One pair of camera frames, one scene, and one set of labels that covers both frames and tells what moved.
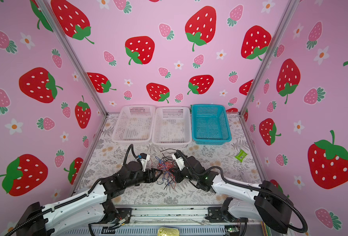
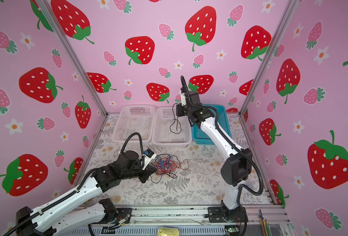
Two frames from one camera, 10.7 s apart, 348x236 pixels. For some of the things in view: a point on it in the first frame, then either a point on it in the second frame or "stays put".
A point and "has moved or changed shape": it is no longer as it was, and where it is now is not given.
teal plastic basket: x=210 y=125 stays put
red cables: x=167 y=166 has moved or changed shape
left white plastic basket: x=134 y=123 stays put
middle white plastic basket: x=172 y=127 stays put
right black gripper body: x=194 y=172 → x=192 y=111
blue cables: x=166 y=174 → x=164 y=163
